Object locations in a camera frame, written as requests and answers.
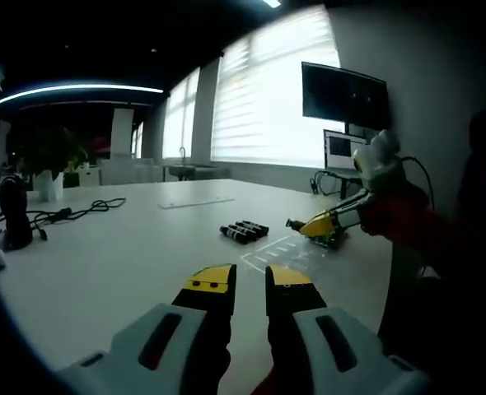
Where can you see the person's dark clothing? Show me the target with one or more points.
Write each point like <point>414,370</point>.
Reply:
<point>453,308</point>

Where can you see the wide white window blind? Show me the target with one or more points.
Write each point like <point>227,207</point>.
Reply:
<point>267,111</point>

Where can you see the white square pillar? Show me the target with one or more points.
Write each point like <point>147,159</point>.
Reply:
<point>121,131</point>

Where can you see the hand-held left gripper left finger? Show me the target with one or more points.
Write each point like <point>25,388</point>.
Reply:
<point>173,337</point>

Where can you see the small dark box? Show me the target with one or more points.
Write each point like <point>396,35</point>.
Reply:
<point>72,181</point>

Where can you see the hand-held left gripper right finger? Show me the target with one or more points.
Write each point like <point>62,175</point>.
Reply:
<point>333,341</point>

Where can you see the white low cabinet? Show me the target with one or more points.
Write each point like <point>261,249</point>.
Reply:
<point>123,173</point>

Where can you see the open laptop lit screen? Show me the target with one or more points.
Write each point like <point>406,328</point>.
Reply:
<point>339,148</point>

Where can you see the clear flat acrylic strip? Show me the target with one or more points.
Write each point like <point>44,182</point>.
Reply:
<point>195,200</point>

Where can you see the red background object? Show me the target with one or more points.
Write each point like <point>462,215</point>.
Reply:
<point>99,145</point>

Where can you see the large black wall monitor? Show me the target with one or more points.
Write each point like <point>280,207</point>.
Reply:
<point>342,96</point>

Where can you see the green plant in white pot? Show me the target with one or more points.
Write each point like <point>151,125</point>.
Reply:
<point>49,187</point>

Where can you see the narrow white window blind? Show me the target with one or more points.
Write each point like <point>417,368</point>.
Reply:
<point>179,123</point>

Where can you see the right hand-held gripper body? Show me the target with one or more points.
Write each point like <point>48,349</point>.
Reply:
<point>379,156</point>

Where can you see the brown glass medicine bottle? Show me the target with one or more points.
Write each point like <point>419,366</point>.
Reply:
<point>294,225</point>
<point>257,227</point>
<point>232,235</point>
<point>247,230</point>

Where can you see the black stand device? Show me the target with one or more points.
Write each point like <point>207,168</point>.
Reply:
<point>15,222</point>

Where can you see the sink with faucet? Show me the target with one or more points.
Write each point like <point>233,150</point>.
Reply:
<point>197,170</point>

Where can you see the ceiling light strip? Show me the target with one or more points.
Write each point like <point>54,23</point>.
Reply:
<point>272,2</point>
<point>82,87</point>

